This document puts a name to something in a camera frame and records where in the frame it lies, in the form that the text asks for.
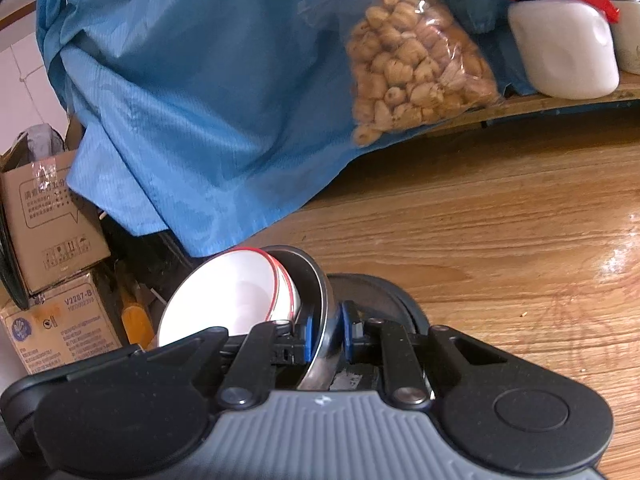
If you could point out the white bowl red rim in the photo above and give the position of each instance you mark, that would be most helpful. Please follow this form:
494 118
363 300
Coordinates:
292 292
225 295

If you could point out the open cardboard box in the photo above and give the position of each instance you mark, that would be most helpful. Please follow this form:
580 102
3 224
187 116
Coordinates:
50 220

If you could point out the grey crumpled bag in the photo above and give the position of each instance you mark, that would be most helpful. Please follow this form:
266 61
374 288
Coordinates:
45 142

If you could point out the blue cloth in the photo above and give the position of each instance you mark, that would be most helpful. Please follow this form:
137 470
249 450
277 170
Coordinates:
200 85

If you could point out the wooden shelf board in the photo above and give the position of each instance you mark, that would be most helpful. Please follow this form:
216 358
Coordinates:
550 105

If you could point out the white jug blue lid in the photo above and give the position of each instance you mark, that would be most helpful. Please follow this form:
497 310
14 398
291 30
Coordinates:
565 45

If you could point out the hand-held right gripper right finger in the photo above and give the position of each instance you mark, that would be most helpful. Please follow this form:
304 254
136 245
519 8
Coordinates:
350 332

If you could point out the printed cardboard box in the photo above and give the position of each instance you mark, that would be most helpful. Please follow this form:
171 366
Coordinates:
60 330

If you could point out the stainless steel bowl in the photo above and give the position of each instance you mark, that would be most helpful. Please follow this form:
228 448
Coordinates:
320 300

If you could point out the dark metal plate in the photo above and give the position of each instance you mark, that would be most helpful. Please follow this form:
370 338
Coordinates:
380 292

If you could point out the clear bag of snacks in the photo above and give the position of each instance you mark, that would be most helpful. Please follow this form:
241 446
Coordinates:
415 65

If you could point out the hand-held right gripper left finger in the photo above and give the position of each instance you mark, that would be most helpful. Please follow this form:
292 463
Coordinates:
307 340

